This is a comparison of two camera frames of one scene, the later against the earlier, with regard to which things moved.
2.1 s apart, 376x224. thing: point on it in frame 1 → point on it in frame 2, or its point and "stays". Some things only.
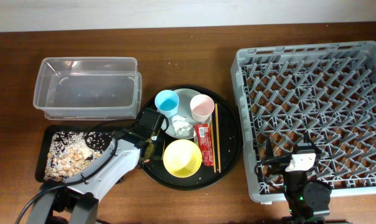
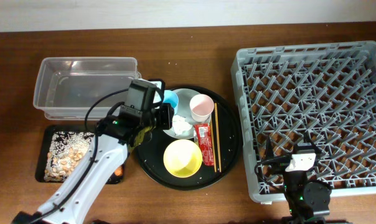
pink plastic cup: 202,106 stays
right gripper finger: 314,145 stays
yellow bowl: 182,158 stays
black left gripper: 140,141 → 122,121
